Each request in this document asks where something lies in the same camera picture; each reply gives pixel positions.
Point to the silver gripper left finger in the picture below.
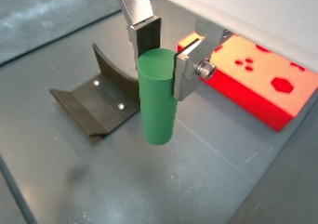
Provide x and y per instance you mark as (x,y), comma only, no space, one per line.
(143,25)

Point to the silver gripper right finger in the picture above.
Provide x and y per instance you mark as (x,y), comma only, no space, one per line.
(191,62)

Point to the green round cylinder peg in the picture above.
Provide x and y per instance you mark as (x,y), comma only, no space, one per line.
(157,104)

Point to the red shape sorter board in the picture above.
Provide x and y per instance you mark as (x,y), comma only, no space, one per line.
(267,85)

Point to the black curved holder bracket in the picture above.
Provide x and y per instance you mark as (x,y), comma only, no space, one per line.
(104,102)

